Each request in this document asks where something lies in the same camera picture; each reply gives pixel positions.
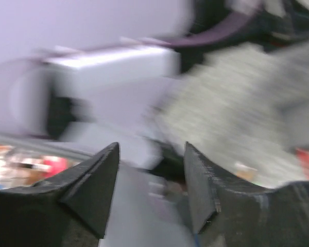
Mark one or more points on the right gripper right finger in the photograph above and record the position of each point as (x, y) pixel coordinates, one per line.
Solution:
(227, 210)

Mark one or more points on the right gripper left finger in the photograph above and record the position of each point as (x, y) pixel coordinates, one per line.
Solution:
(71, 208)

